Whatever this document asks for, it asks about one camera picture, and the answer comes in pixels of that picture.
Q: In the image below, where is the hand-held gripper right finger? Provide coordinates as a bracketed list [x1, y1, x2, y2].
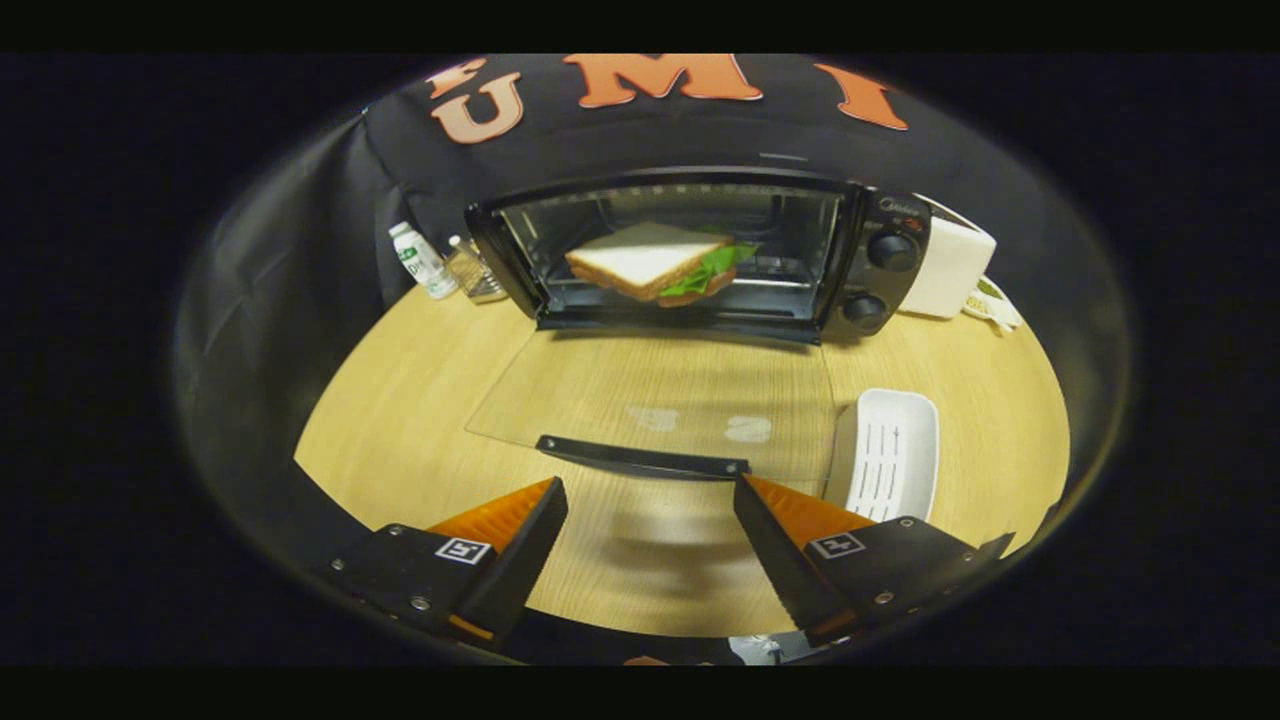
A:
[733, 474, 1016, 646]

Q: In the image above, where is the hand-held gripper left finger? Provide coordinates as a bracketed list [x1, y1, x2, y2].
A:
[325, 477, 570, 646]

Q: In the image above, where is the black toaster oven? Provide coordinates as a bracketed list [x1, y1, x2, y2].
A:
[465, 168, 933, 482]

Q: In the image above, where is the lettuce sandwich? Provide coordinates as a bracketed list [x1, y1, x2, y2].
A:
[565, 222, 759, 308]

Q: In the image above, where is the white toaster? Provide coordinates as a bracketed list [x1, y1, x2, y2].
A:
[898, 195, 998, 321]

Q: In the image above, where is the white ribbed tray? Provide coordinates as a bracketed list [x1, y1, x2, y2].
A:
[822, 388, 941, 525]

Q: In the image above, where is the small clear glass jar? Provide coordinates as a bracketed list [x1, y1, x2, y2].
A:
[447, 235, 507, 305]

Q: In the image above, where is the white bottle green label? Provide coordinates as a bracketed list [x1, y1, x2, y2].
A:
[388, 222, 459, 301]

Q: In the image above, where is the white divided bean dish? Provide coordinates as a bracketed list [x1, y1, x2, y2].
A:
[962, 275, 1027, 335]

